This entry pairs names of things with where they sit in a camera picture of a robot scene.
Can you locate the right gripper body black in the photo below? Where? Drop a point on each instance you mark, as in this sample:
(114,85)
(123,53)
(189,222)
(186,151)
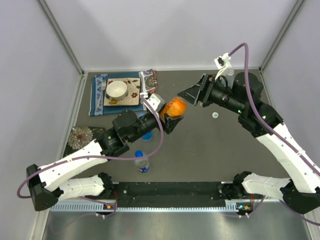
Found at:
(213,90)

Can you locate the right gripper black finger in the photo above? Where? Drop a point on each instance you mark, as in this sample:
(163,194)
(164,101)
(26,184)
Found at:
(191,91)
(191,98)

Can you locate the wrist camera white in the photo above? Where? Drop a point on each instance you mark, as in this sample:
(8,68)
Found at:
(223,65)
(152,101)

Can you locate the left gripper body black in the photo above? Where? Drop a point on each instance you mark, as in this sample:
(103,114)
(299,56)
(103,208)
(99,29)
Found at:
(162,122)

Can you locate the white green bottle cap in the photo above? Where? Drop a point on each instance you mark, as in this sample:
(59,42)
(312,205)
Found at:
(215,115)

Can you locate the dark floral coaster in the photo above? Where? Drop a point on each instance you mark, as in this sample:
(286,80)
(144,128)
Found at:
(80,136)

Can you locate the blue liquid bottle blue cap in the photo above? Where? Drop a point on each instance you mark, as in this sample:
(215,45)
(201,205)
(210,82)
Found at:
(148,136)

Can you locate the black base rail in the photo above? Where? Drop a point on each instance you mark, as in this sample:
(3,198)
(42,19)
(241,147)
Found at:
(168,194)

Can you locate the orange juice bottle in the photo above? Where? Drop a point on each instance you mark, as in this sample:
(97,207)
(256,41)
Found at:
(175,107)

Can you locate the silver fork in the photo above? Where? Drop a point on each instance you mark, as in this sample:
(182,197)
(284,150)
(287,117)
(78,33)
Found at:
(103,88)

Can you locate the white ceramic bowl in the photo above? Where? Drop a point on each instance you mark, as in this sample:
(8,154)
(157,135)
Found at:
(116,90)

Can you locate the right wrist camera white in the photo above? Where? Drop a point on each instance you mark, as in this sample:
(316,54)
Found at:
(223,65)

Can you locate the clear bottle green label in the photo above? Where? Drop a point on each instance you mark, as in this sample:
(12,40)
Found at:
(230,76)

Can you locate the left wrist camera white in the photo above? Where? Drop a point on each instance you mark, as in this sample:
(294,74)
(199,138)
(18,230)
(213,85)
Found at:
(152,101)

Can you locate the square floral plate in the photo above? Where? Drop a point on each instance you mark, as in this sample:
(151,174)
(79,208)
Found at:
(132,96)

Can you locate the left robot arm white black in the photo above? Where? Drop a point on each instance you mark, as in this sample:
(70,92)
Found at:
(56,182)

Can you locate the blue patterned placemat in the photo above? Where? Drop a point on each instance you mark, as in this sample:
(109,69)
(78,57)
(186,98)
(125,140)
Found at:
(149,83)

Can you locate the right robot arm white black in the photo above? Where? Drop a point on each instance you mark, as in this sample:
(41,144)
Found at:
(301,190)

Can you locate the clear water bottle blue cap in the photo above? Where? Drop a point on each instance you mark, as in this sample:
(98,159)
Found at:
(142,162)

